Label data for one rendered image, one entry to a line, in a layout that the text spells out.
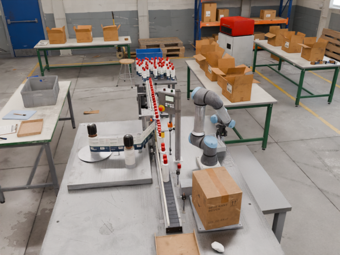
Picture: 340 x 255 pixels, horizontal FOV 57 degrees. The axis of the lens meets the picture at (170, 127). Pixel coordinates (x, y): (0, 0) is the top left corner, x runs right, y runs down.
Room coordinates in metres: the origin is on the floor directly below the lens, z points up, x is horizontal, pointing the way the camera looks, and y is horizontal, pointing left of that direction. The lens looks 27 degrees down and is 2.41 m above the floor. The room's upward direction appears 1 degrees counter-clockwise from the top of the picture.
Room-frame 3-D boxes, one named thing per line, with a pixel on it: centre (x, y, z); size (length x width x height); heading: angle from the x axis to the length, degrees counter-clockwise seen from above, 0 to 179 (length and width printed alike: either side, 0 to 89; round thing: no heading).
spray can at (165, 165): (2.03, 0.04, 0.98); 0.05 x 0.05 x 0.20
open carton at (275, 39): (7.11, -2.42, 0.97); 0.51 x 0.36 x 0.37; 102
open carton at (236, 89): (4.01, -0.92, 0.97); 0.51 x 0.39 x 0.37; 104
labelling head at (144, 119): (2.76, 0.21, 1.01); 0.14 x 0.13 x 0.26; 6
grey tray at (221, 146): (2.65, -0.39, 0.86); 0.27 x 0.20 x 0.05; 16
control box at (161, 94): (2.47, 0.00, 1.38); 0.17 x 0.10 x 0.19; 61
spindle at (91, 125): (2.46, 0.69, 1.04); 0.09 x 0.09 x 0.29
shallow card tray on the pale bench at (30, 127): (3.12, 1.55, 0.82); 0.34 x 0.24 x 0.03; 15
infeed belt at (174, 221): (2.35, 0.07, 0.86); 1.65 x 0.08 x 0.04; 6
